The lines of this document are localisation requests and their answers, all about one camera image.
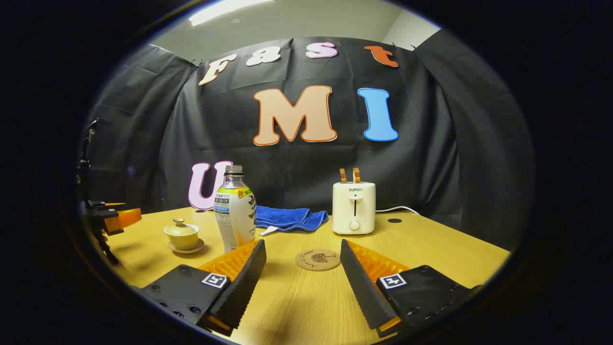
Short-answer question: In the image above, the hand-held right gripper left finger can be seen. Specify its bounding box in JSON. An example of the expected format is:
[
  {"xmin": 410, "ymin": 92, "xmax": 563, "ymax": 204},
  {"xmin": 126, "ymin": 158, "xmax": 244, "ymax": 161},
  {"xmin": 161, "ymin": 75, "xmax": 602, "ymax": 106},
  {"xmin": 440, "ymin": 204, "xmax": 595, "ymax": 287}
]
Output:
[{"xmin": 139, "ymin": 239, "xmax": 267, "ymax": 337}]

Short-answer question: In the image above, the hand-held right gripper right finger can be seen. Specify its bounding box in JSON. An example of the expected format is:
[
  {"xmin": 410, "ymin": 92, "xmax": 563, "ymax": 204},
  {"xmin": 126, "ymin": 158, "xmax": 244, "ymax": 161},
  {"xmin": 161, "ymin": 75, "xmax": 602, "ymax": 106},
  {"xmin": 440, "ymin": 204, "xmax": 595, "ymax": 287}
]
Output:
[{"xmin": 340, "ymin": 239, "xmax": 482, "ymax": 338}]

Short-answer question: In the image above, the cream ceramic teacup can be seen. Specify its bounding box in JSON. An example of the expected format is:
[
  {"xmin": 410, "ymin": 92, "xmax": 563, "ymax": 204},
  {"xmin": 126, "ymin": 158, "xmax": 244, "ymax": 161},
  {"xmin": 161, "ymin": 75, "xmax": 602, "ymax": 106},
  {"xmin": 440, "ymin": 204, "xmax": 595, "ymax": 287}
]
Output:
[{"xmin": 164, "ymin": 230, "xmax": 200, "ymax": 250}]

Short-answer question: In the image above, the round cork coaster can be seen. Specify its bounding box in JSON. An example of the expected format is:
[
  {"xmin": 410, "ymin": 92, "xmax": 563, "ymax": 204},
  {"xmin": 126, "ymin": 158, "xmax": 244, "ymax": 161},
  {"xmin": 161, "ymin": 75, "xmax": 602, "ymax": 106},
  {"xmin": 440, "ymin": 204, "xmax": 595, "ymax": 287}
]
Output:
[{"xmin": 295, "ymin": 249, "xmax": 341, "ymax": 272}]

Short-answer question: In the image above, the clear labelled water bottle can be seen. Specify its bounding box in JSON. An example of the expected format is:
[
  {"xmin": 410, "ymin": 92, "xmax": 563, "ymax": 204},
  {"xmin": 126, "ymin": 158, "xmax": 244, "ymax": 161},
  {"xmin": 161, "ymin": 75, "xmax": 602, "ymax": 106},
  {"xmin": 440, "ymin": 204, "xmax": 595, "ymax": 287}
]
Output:
[{"xmin": 214, "ymin": 165, "xmax": 257, "ymax": 253}]

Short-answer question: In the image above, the cream ceramic saucer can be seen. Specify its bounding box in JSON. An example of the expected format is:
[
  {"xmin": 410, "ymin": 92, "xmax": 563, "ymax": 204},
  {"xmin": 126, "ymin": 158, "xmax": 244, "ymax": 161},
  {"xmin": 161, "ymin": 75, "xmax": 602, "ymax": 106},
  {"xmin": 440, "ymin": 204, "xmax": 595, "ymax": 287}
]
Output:
[{"xmin": 167, "ymin": 238, "xmax": 205, "ymax": 254}]

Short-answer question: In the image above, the white toaster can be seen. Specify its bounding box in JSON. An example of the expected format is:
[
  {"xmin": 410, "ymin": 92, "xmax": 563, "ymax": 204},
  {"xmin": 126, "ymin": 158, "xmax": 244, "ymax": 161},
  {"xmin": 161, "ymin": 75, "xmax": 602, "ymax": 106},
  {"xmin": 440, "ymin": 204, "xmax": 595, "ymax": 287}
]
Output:
[{"xmin": 332, "ymin": 182, "xmax": 376, "ymax": 236}]

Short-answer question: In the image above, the blue folded towel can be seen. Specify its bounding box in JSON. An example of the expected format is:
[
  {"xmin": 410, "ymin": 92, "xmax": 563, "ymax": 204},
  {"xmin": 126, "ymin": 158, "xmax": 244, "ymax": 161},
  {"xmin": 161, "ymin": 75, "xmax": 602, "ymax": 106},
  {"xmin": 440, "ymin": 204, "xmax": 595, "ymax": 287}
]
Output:
[{"xmin": 255, "ymin": 206, "xmax": 329, "ymax": 236}]

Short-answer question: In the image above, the black backdrop cloth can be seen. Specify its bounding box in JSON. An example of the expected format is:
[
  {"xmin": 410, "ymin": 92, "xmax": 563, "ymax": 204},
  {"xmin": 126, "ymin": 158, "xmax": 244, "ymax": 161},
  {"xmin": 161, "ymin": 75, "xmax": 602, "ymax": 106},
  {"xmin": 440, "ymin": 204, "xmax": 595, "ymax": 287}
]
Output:
[{"xmin": 84, "ymin": 36, "xmax": 532, "ymax": 250}]

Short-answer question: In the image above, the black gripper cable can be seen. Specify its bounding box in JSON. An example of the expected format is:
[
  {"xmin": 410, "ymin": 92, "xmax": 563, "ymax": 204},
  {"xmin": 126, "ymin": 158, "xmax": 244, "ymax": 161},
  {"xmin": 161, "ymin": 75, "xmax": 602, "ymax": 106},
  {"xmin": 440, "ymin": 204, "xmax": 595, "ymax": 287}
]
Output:
[{"xmin": 77, "ymin": 119, "xmax": 99, "ymax": 202}]

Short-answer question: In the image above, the white toaster cable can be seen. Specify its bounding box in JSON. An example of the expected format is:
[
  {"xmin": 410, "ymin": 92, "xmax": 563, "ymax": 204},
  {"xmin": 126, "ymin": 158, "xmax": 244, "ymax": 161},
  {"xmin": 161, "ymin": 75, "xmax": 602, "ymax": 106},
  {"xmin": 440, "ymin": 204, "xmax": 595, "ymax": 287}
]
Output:
[{"xmin": 375, "ymin": 206, "xmax": 421, "ymax": 216}]

